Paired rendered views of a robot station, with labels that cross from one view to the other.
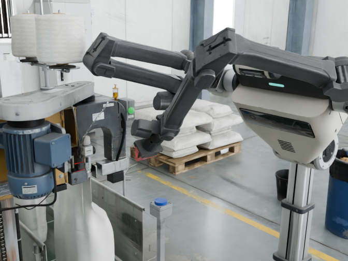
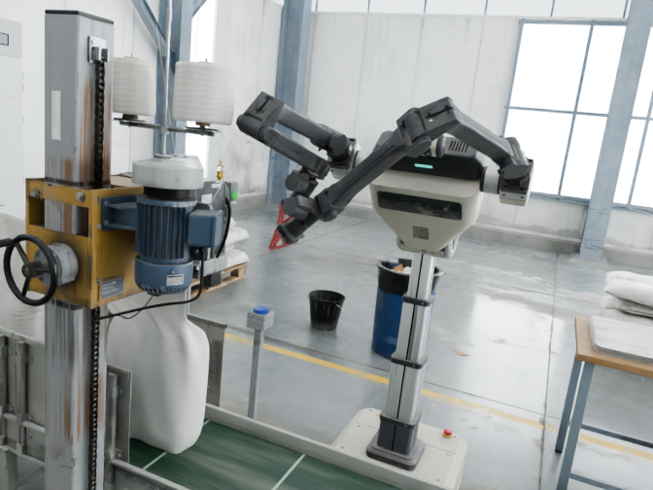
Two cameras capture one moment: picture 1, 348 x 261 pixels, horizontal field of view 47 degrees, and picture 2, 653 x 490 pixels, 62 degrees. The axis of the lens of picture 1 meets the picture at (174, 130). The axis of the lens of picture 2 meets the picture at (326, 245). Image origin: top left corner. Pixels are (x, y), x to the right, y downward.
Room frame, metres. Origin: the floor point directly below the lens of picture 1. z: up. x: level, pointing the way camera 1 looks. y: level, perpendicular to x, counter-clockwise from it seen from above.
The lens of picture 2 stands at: (-0.17, 0.72, 1.55)
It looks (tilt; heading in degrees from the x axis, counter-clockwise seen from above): 12 degrees down; 334
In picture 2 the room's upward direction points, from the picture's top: 6 degrees clockwise
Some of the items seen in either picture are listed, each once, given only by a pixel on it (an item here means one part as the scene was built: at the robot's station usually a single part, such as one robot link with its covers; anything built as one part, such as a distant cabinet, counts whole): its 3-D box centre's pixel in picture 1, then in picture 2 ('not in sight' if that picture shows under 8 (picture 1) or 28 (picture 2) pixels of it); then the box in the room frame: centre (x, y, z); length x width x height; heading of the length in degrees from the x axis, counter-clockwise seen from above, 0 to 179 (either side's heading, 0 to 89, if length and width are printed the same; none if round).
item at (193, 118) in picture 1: (183, 118); not in sight; (4.48, -0.11, 0.56); 0.66 x 0.42 x 0.15; 132
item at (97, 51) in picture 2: not in sight; (100, 51); (1.36, 0.66, 1.68); 0.05 x 0.03 x 0.06; 132
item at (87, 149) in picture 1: (87, 154); not in sight; (1.53, 0.35, 1.14); 0.05 x 0.04 x 0.16; 132
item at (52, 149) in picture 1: (53, 152); (205, 232); (1.24, 0.40, 1.25); 0.10 x 0.08 x 0.12; 157
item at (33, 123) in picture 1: (26, 119); (167, 191); (1.28, 0.49, 1.35); 0.12 x 0.12 x 0.04
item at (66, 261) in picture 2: not in sight; (54, 263); (1.34, 0.76, 1.14); 0.11 x 0.06 x 0.11; 42
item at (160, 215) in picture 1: (160, 208); (260, 318); (1.71, 0.06, 0.81); 0.08 x 0.08 x 0.06; 42
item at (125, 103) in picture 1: (126, 109); (225, 192); (1.75, 0.22, 1.29); 0.08 x 0.05 x 0.09; 42
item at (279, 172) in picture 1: (289, 187); (325, 310); (3.54, -1.13, 0.13); 0.30 x 0.30 x 0.26
